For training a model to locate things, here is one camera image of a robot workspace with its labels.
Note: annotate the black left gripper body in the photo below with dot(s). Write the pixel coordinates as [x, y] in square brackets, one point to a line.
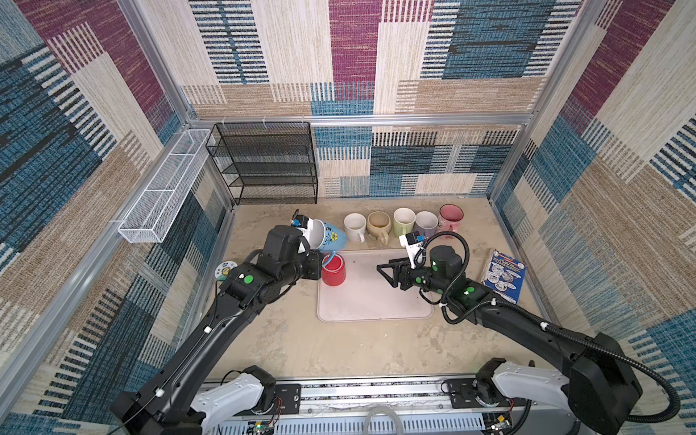
[311, 265]

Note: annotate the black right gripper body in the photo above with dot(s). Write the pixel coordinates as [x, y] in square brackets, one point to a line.
[402, 273]

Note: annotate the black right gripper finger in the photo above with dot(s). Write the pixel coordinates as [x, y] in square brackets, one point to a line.
[393, 263]
[391, 275]

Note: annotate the red mug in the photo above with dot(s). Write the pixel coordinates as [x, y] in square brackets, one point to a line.
[333, 270]

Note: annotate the blue polka dot mug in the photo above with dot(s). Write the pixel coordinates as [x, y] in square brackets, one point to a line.
[326, 238]

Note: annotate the beige ceramic teapot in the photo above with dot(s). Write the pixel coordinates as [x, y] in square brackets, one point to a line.
[379, 226]

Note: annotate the green mug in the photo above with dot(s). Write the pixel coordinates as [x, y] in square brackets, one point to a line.
[403, 221]

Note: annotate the purple mug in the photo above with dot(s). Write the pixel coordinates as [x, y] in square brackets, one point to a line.
[426, 224]

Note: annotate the white mug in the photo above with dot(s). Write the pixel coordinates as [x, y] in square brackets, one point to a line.
[355, 227]

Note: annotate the pink patterned mug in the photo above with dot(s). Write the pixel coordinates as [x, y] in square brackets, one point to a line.
[450, 217]

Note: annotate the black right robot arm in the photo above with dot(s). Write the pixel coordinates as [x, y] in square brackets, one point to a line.
[590, 376]

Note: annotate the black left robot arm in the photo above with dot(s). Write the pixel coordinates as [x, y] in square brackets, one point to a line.
[171, 402]

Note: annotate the white plastic tray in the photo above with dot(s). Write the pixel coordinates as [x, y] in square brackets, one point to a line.
[365, 295]

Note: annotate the small labelled jar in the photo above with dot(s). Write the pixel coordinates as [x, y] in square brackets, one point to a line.
[223, 269]

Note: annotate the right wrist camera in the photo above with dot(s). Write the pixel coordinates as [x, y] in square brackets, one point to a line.
[413, 243]

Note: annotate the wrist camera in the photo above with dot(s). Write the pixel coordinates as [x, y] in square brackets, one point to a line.
[300, 222]
[413, 243]

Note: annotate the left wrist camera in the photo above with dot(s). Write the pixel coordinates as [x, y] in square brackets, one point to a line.
[300, 222]

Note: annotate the black wire mesh shelf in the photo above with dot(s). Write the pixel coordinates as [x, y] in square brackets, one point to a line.
[266, 163]

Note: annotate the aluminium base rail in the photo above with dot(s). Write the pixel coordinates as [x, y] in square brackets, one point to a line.
[444, 404]

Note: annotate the white wire mesh basket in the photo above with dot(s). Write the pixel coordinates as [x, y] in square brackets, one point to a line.
[150, 218]

